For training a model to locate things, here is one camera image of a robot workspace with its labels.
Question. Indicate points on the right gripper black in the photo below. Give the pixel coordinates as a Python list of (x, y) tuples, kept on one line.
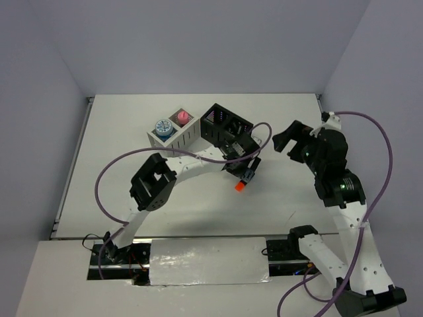
[(297, 131)]

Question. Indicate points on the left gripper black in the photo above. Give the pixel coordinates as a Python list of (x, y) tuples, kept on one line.
[(252, 164)]

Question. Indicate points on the orange highlighter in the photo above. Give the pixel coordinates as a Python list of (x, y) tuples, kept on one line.
[(241, 185)]

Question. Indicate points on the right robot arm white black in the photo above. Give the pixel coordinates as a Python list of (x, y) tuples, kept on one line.
[(360, 283)]

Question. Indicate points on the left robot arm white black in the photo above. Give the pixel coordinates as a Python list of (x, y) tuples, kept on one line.
[(152, 184)]

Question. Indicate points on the black two-slot organizer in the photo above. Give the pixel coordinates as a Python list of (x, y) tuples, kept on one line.
[(219, 123)]

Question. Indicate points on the white two-slot organizer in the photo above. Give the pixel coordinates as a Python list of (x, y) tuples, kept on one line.
[(183, 135)]

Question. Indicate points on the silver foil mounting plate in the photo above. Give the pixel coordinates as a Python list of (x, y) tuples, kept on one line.
[(198, 261)]

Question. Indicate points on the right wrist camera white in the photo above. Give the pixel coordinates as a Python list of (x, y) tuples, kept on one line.
[(329, 120)]

